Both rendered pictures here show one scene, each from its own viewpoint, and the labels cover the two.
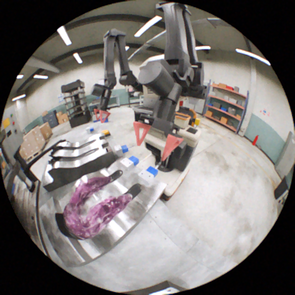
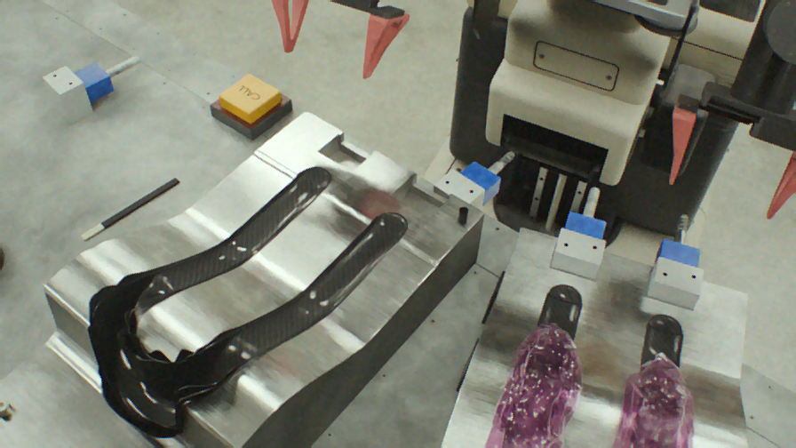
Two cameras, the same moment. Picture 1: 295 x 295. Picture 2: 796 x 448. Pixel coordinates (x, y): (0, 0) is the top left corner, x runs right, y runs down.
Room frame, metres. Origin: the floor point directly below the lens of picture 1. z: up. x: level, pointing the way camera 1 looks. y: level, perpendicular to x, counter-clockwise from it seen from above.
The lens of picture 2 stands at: (-0.18, 0.45, 1.53)
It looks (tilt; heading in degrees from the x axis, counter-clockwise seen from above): 50 degrees down; 341
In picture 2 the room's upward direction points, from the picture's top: 3 degrees clockwise
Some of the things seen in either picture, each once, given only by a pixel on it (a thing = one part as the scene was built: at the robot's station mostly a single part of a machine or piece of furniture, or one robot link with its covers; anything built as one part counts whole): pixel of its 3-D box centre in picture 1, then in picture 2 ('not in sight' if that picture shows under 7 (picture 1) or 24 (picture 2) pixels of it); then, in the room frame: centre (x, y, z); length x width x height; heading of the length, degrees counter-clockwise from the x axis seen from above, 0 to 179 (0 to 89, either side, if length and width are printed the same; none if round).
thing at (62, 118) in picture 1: (62, 116); not in sight; (4.40, 5.85, 0.42); 0.86 x 0.33 x 0.83; 118
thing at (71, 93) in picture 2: (92, 129); (98, 79); (0.74, 0.58, 0.83); 0.13 x 0.05 x 0.05; 117
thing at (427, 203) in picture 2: (106, 148); (421, 205); (0.36, 0.24, 0.87); 0.05 x 0.05 x 0.04; 35
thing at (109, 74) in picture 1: (108, 56); not in sight; (0.57, 0.23, 1.40); 0.11 x 0.06 x 0.43; 47
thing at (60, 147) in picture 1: (70, 150); (251, 278); (0.28, 0.44, 0.92); 0.35 x 0.16 x 0.09; 125
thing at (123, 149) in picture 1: (125, 148); (481, 180); (0.41, 0.14, 0.83); 0.13 x 0.05 x 0.05; 121
